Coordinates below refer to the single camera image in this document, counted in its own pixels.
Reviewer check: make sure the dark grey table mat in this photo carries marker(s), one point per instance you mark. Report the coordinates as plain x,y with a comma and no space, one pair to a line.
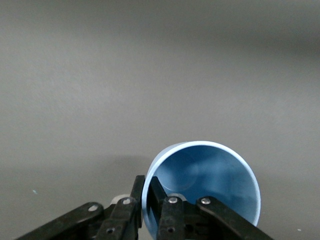
125,75

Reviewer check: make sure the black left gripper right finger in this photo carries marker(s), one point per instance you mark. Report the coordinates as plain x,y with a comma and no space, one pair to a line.
175,215

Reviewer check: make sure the light blue plastic cup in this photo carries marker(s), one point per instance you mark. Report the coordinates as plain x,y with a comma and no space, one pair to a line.
215,170

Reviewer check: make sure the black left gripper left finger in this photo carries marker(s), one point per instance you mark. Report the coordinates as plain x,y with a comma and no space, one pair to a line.
117,217

